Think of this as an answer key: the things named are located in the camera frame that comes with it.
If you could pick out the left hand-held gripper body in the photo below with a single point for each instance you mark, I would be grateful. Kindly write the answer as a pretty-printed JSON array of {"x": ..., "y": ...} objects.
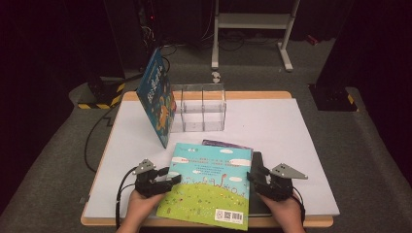
[{"x": 149, "y": 184}]

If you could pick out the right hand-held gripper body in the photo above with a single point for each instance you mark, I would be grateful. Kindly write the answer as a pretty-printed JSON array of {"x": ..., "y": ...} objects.
[{"x": 278, "y": 189}]

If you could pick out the teal picture book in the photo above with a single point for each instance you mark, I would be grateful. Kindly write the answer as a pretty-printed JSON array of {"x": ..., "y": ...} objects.
[{"x": 210, "y": 187}]

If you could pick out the purple book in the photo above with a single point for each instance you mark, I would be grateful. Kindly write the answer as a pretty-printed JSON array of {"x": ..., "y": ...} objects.
[{"x": 226, "y": 144}]

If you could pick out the clear acrylic book rack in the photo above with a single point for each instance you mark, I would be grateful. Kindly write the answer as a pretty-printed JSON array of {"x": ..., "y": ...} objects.
[{"x": 204, "y": 110}]

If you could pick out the blue picture book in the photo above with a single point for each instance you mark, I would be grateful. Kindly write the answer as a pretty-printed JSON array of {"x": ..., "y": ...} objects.
[{"x": 157, "y": 97}]

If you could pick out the person's left hand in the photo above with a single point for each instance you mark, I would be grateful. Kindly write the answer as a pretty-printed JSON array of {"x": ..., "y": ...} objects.
[{"x": 142, "y": 208}]

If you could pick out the person's right hand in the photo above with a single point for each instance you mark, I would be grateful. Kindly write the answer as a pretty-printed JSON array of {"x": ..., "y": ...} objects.
[{"x": 286, "y": 213}]

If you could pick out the wooden table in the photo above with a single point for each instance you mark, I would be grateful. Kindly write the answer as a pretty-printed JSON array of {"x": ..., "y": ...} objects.
[{"x": 259, "y": 94}]

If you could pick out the black striped stand base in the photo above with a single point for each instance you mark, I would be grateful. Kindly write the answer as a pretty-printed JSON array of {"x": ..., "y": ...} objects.
[
  {"x": 102, "y": 93},
  {"x": 333, "y": 98}
]

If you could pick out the small white floor object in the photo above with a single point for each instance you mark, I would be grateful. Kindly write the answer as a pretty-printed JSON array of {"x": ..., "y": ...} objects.
[{"x": 216, "y": 77}]

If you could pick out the small red object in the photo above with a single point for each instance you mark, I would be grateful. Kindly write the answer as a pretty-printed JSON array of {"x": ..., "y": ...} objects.
[{"x": 312, "y": 39}]

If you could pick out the dark equipment rack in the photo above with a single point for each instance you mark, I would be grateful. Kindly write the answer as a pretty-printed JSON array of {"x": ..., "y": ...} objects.
[{"x": 150, "y": 22}]

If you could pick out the white metal stand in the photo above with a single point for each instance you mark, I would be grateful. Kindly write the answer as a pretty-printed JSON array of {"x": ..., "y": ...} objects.
[{"x": 252, "y": 21}]

